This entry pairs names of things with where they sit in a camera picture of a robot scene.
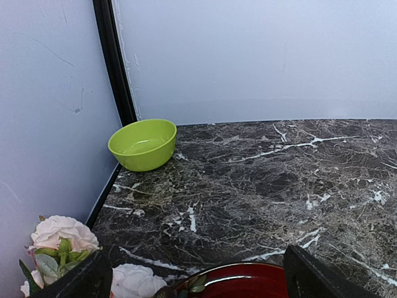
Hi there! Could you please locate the dark red floral bowl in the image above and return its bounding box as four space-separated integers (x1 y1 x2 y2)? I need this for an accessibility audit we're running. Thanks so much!
173 262 288 298

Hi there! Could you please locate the black vertical frame post left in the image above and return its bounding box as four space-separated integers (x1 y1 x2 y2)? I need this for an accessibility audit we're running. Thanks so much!
92 0 137 126

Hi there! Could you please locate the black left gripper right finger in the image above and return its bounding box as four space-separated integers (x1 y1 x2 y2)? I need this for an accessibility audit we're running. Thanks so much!
283 245 378 298

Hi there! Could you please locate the pink rose stem bunch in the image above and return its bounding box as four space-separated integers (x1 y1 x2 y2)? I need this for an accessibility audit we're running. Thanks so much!
19 215 174 297

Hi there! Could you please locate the lime green plastic bowl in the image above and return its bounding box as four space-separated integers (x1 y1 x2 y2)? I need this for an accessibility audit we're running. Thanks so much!
108 119 177 172

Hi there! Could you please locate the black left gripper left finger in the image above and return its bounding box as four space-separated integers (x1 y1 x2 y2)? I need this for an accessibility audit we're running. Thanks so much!
30 250 113 298

